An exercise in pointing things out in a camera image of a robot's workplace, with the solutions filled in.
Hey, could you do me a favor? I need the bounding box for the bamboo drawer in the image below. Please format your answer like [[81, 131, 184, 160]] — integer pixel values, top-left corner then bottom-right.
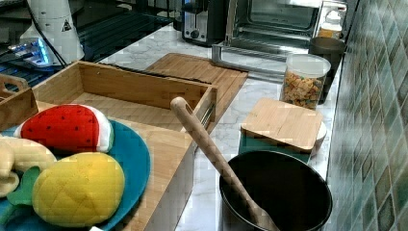
[[34, 62, 217, 131]]

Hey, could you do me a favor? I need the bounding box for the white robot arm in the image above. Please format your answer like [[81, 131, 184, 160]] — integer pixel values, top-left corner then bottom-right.
[[20, 0, 85, 67]]

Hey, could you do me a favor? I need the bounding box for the bamboo cutting board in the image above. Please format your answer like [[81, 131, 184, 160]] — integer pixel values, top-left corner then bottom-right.
[[146, 53, 248, 132]]

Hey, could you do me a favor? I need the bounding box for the teal box with bamboo lid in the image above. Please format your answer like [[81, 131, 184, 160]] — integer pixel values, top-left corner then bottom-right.
[[239, 97, 327, 163]]

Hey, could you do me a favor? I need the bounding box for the teal round plate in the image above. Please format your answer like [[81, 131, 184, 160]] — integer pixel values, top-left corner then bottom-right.
[[1, 120, 151, 231]]

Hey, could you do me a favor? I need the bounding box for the silver black toaster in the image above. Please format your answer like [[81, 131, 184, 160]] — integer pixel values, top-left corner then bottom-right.
[[182, 0, 229, 47]]

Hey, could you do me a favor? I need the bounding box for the stainless toaster oven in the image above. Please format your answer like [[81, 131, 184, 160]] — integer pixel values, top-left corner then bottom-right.
[[211, 0, 348, 80]]

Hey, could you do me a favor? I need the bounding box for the clear cereal jar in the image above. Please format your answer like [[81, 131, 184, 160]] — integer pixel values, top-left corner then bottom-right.
[[280, 54, 331, 110]]

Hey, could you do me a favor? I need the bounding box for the black bowl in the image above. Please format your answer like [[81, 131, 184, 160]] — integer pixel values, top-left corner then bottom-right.
[[218, 151, 332, 231]]

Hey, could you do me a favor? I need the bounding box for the wooden spoon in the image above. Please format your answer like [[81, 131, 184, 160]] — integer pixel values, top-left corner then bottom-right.
[[170, 96, 280, 231]]

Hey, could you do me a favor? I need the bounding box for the plush watermelon slice toy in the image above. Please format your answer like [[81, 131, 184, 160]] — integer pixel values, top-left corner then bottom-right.
[[13, 104, 115, 153]]

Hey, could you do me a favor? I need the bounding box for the plush yellow pineapple toy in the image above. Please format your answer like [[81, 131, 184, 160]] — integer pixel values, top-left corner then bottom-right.
[[1, 152, 125, 228]]

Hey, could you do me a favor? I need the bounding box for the white bottle with yellow contents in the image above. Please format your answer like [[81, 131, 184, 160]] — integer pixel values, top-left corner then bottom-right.
[[318, 11, 342, 39]]

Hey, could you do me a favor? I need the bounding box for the plush cream banana toy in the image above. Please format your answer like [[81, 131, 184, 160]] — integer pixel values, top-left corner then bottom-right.
[[0, 137, 57, 198]]

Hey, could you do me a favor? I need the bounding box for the small wooden tray with handle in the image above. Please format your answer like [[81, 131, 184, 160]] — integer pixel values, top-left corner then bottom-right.
[[0, 74, 38, 131]]

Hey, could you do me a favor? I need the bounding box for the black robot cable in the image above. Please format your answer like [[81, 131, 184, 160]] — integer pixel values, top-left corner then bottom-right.
[[25, 0, 68, 67]]

